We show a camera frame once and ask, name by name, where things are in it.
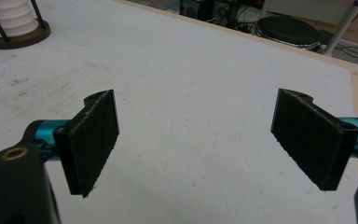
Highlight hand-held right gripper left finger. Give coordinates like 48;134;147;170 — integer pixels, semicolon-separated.
38;89;120;199

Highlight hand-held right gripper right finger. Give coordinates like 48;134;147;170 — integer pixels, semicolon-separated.
270;88;358;191

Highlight brown cup holder black rods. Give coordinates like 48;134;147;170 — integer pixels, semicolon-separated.
0;0;52;50

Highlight stack of white paper cups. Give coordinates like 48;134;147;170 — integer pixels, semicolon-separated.
0;0;40;38

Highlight white table mat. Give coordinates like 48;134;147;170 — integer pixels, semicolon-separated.
0;0;358;224

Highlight black round stool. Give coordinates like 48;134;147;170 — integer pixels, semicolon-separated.
255;15;322;51

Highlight white metal stand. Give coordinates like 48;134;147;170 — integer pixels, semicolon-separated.
322;0;358;58

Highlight black computer tower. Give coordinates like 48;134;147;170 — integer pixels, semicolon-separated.
213;0;241;30
179;0;214;22

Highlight tangle of floor cables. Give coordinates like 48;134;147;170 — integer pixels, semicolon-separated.
334;41;358;62

